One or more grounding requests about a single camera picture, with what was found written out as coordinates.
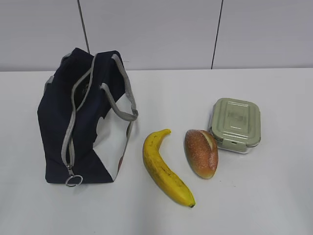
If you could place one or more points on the green lidded food container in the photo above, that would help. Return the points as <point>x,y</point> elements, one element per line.
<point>235,125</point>

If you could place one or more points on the brown bread roll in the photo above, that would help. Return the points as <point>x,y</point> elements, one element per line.
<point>201,152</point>

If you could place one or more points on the yellow banana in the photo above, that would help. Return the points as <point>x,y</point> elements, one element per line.
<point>167,180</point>

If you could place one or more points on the navy blue lunch bag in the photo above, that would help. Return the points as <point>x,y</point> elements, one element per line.
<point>85,118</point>

